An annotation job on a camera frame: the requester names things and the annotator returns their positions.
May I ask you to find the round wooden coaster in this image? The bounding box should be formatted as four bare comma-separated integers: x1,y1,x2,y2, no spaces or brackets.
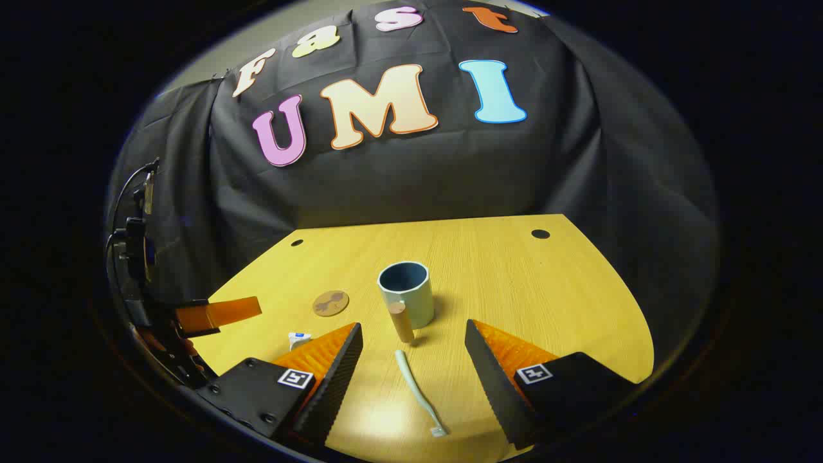
312,290,350,318

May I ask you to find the wooden desktop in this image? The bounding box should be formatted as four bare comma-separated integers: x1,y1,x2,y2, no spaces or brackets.
186,214,655,462

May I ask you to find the thin black cable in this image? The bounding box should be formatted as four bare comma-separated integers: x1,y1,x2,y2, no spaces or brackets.
108,161,159,258

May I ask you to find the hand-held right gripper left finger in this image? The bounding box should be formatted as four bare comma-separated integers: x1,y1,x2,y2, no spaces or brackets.
196,322,365,448

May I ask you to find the pale green toothbrush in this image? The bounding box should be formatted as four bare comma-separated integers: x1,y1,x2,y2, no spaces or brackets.
394,349,449,439

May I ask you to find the pale blue cup wooden handle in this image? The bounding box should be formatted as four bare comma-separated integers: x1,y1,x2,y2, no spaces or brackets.
377,260,435,344

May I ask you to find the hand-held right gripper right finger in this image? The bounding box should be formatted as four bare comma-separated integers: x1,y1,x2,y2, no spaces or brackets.
464,319,638,451

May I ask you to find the black backdrop cloth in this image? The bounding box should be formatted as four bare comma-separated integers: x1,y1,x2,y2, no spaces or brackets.
106,0,719,386

